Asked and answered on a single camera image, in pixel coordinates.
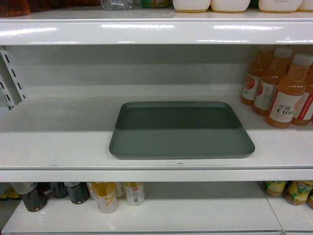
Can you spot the orange juice bottle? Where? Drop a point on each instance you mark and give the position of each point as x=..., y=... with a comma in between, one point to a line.
x=269, y=81
x=290, y=91
x=255, y=72

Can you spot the yellow white drink bottle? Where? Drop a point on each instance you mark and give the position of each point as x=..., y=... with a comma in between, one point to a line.
x=105, y=195

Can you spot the orange juice bottle front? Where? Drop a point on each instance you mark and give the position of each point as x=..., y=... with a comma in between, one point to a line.
x=290, y=91

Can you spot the orange juice bottle right edge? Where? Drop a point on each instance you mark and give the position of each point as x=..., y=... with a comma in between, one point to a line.
x=304, y=112

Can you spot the dark drink bottle middle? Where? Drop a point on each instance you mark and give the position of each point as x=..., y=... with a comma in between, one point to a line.
x=58, y=189

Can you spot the white metal shelf unit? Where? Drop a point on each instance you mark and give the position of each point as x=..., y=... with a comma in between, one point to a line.
x=74, y=68

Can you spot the grey silver serving tray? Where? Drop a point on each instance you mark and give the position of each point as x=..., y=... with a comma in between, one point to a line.
x=167, y=130

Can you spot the white labelled drink bottle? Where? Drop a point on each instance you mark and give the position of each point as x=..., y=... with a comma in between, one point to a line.
x=135, y=193

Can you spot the white jug on top shelf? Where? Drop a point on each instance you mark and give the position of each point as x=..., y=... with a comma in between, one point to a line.
x=279, y=6
x=191, y=6
x=229, y=6

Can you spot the dark drink bottle left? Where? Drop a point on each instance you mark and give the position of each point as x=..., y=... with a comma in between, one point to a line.
x=32, y=195

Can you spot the dark drink bottle right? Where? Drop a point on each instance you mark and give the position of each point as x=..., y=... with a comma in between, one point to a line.
x=77, y=191

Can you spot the dark drink bottle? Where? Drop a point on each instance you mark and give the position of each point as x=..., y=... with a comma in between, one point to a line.
x=77, y=191
x=32, y=195
x=58, y=189

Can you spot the clear water bottle top shelf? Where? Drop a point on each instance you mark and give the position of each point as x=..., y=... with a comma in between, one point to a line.
x=116, y=5

